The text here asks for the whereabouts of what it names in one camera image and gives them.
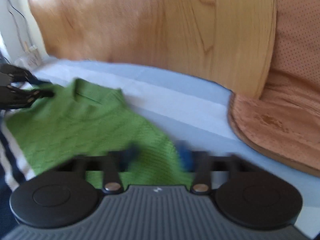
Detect green knit sweater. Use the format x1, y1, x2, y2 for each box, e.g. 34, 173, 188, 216
2, 79, 192, 186

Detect red wall cable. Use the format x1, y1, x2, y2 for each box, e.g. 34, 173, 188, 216
0, 0, 36, 55

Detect wood pattern vinyl mat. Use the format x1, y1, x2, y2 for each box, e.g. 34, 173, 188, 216
28, 0, 277, 98

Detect brown perforated cushion mat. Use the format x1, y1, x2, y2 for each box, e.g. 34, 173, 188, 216
228, 0, 319, 176

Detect striped light blue bedsheet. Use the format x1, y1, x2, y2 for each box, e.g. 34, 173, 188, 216
35, 59, 319, 238

